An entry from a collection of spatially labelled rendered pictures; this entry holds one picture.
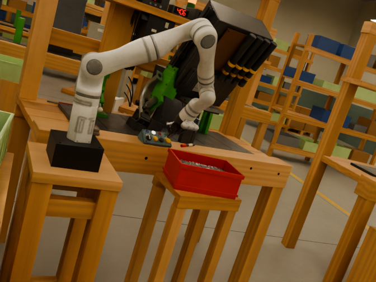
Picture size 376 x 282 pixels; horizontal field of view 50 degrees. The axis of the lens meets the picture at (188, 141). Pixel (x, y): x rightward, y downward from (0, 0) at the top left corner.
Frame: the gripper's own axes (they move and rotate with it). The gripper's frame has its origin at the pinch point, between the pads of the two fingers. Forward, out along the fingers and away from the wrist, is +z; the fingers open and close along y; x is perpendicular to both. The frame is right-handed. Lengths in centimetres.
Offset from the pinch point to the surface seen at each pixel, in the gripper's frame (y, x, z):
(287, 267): -157, 36, 87
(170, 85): -6.3, -31.8, -2.8
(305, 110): -835, -528, 380
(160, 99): -1.4, -24.4, 2.2
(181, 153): -3.7, 10.5, -0.1
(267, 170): -71, 7, 7
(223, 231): -24, 46, 8
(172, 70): -5.5, -37.9, -7.6
